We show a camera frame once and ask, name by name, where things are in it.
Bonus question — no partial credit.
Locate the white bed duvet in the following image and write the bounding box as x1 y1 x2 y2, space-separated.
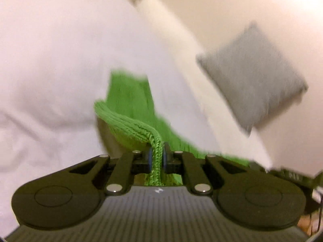
1 0 272 236

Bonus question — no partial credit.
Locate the green knitted sweater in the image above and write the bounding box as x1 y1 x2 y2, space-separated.
93 69 251 186

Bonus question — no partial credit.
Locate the grey square pillow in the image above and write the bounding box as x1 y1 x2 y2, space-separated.
196 24 308 133

